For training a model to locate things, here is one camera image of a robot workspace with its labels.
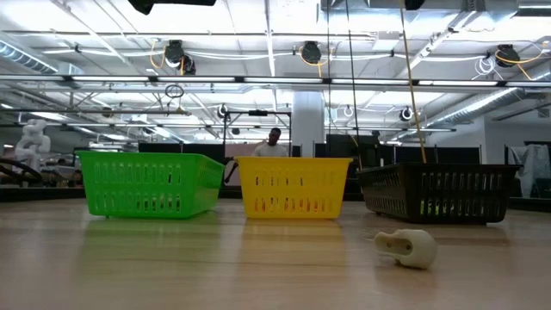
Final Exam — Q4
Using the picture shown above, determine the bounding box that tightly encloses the white robot figure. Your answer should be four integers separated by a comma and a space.
15, 119, 52, 173

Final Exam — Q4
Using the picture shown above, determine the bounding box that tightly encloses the white square column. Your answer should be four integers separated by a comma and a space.
292, 90, 326, 158

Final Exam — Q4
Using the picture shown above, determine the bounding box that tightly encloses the grey plastic cover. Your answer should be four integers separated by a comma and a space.
509, 143, 551, 200

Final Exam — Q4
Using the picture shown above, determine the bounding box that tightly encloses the black hanging cable with coil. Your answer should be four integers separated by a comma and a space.
344, 0, 364, 172

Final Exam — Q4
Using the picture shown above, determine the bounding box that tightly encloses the yellow plastic basket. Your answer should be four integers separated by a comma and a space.
235, 156, 354, 220

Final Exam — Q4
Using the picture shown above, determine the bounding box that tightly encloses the black metal stand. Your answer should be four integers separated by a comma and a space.
222, 109, 293, 158

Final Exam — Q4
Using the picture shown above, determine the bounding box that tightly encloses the black plastic basket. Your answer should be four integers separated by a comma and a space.
356, 162, 523, 225

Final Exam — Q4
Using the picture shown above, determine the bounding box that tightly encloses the green plastic basket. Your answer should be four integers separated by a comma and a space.
76, 150, 226, 220

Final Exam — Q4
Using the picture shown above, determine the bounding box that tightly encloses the thin black hanging cable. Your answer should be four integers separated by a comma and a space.
326, 0, 332, 133

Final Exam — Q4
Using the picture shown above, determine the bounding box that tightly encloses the person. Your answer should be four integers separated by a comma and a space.
251, 127, 289, 158

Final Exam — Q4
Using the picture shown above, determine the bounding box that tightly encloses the long linear light fixture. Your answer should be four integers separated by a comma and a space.
0, 72, 551, 90

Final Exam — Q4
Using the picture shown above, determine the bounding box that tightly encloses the black partition panel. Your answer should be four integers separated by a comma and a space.
325, 133, 482, 171

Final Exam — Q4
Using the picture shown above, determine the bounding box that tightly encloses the yellow hanging cable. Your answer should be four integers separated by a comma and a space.
398, 0, 429, 164

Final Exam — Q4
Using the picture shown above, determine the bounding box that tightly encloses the white plastic skull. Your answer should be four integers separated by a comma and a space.
373, 228, 438, 270

